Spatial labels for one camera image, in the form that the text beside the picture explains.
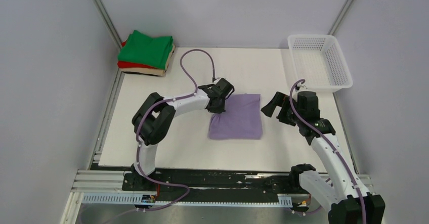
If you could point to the green folded t shirt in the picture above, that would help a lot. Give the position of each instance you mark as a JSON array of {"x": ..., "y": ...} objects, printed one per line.
[{"x": 142, "y": 49}]

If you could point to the purple t shirt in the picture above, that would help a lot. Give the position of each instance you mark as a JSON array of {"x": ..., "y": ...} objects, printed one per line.
[{"x": 240, "y": 121}]

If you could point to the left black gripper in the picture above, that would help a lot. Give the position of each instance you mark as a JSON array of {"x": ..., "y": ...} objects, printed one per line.
[{"x": 218, "y": 109}]

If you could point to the aluminium frame rail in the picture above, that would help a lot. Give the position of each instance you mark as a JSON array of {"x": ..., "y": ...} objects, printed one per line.
[{"x": 97, "y": 197}]

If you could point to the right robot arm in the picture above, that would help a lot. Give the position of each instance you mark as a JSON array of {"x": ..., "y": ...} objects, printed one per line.
[{"x": 346, "y": 199}]

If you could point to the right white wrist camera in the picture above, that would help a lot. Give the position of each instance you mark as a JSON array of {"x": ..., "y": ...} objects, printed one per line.
[{"x": 301, "y": 88}]

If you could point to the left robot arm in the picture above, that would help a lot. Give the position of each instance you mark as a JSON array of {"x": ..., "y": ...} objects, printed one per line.
[{"x": 153, "y": 119}]

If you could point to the left corner metal post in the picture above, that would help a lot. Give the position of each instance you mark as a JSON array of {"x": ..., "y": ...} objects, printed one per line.
[{"x": 108, "y": 22}]

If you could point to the corner metal post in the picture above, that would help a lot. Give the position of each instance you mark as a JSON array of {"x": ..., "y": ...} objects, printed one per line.
[
  {"x": 340, "y": 17},
  {"x": 108, "y": 22}
]

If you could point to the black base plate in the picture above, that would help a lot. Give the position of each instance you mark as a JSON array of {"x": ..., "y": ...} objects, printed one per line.
[{"x": 217, "y": 186}]

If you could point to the right corner metal post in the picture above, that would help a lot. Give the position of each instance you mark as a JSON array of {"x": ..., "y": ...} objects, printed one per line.
[{"x": 340, "y": 17}]

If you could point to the white plastic basket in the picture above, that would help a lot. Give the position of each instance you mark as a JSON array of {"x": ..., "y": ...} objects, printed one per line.
[{"x": 319, "y": 60}]

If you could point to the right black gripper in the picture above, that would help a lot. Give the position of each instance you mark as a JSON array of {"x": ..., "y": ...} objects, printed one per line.
[{"x": 280, "y": 100}]

